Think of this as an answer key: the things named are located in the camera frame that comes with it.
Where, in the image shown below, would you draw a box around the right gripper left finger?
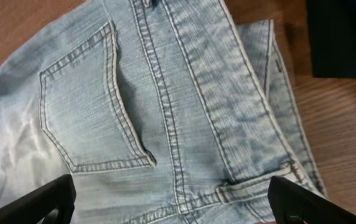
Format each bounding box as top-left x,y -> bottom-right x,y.
0,174 -> 77,224

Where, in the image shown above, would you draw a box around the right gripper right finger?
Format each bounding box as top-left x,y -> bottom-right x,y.
268,176 -> 356,224

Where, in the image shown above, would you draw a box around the light blue denim shorts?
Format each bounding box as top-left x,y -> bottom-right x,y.
0,0 -> 326,223

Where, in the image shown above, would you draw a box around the black folded garment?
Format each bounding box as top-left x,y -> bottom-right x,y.
306,0 -> 356,78

